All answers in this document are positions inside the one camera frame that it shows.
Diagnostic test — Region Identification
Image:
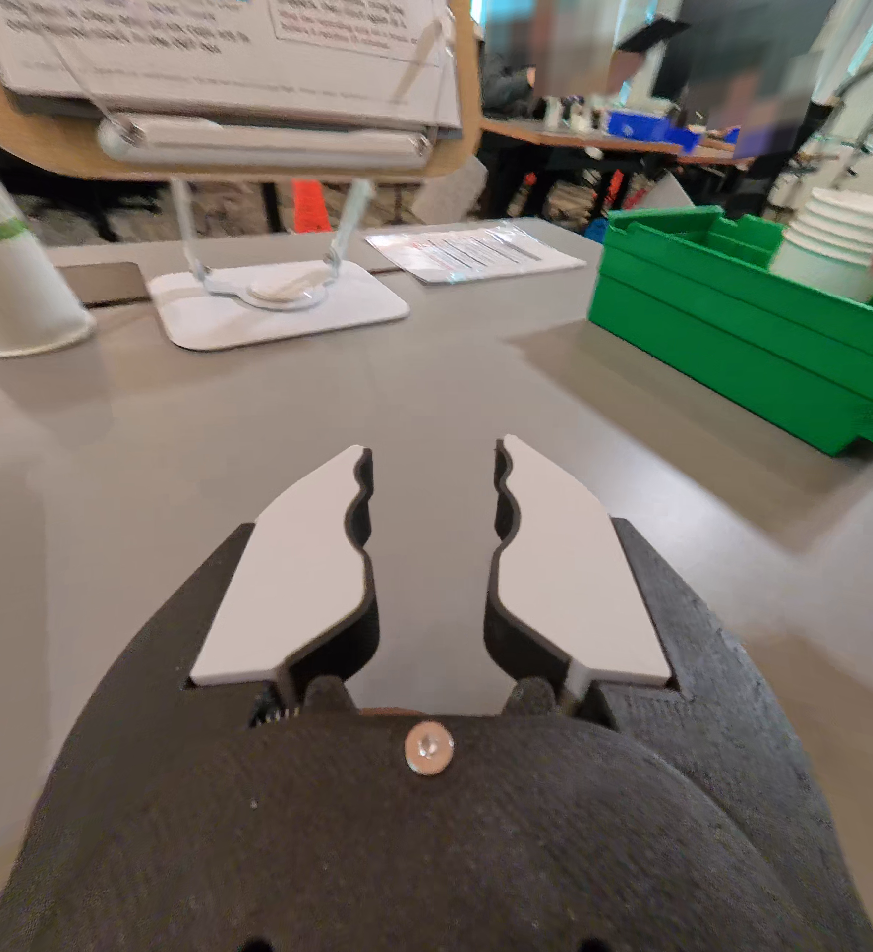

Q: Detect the black office chair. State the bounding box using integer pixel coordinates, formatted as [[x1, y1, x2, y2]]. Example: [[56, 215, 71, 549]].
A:
[[726, 152, 796, 218]]

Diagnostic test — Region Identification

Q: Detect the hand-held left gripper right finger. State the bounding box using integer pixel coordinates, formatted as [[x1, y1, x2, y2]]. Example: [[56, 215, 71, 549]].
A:
[[483, 435, 674, 716]]

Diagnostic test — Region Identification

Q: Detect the green plastic bin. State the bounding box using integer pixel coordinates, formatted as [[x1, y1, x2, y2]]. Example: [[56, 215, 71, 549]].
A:
[[588, 207, 873, 457]]

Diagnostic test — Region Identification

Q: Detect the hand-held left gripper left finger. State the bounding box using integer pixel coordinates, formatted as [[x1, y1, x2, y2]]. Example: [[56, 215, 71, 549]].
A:
[[189, 445, 381, 708]]

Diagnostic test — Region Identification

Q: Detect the white leaning panel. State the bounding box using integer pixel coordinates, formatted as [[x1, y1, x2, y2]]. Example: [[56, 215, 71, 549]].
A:
[[414, 156, 489, 224], [633, 173, 698, 213]]

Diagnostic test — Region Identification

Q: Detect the laminated paper sheet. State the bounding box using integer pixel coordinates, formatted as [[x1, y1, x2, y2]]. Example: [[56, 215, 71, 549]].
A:
[[365, 221, 587, 286]]

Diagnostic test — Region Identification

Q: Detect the wooden document stand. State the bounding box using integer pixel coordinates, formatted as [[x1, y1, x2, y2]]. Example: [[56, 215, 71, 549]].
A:
[[0, 0, 483, 352], [615, 18, 692, 55]]

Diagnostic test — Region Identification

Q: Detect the printed instruction sheet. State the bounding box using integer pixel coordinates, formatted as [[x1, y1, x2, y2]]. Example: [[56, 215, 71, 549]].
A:
[[0, 0, 463, 131]]

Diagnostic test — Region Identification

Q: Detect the wooden top desk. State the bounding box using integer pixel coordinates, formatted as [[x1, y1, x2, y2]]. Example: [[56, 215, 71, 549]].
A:
[[481, 119, 753, 218]]

